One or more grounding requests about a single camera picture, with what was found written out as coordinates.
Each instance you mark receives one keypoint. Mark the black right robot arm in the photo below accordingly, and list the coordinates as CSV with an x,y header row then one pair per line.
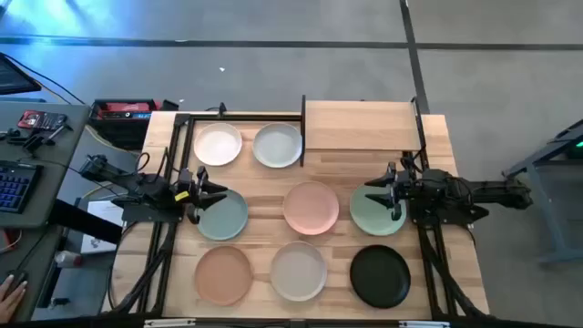
x,y
492,193

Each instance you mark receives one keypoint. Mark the black hand tool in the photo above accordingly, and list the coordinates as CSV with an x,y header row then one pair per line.
x,y
32,141

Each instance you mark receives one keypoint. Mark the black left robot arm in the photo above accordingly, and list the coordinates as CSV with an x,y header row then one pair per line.
x,y
136,182

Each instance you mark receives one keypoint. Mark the black keyboard with blue keys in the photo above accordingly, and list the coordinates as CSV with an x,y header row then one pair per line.
x,y
16,187

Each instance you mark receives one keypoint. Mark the mint green plate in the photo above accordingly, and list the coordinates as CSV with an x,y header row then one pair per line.
x,y
371,221

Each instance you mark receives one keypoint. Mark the white bottle with red cap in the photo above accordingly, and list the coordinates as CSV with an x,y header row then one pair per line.
x,y
68,259

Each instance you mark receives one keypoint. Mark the white paper sheet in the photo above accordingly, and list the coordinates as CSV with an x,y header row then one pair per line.
x,y
107,212

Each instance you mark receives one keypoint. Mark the dark monitor screen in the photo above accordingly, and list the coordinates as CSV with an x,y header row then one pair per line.
x,y
13,77

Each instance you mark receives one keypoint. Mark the teal plate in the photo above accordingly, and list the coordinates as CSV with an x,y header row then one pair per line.
x,y
225,223

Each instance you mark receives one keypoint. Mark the beige plate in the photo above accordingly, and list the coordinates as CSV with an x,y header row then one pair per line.
x,y
298,271

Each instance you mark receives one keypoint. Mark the wooden shelf with black frame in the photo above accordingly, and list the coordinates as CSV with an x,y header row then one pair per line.
x,y
360,125

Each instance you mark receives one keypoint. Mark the red and black toolbox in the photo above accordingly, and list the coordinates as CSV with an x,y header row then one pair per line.
x,y
123,123

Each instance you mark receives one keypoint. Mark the black computer mouse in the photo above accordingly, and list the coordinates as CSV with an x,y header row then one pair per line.
x,y
18,278

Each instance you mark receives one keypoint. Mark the black aluminium table frame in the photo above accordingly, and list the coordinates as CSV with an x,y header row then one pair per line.
x,y
246,118

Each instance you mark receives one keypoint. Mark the white clip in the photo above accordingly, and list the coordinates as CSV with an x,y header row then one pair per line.
x,y
169,323
424,324

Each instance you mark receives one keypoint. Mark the black flat panel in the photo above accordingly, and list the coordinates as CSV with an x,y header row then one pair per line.
x,y
86,221

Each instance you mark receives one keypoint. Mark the black plate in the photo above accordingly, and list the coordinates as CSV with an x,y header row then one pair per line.
x,y
380,276

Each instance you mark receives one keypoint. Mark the grey metal table stand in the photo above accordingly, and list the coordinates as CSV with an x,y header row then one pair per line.
x,y
542,191

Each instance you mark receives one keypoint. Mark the grey side desk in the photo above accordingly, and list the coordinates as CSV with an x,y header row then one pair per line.
x,y
54,182

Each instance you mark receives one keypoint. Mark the small black clamp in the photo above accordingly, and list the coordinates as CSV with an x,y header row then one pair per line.
x,y
222,109

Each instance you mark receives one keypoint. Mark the pink bowl at left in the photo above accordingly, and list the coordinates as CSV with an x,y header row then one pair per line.
x,y
223,275

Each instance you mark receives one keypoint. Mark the pink plate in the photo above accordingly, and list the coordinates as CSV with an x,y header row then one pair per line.
x,y
311,208

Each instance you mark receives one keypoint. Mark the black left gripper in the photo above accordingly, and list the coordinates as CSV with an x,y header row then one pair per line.
x,y
187,198

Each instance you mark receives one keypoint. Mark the pale grey-blue plate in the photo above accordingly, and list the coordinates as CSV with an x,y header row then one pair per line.
x,y
277,145

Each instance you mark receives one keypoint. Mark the person's hand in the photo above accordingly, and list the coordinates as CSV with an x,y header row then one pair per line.
x,y
9,298

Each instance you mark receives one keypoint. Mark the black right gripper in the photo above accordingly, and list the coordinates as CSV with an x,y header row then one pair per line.
x,y
407,191

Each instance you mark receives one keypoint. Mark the white plate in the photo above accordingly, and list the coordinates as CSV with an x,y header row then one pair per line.
x,y
217,144

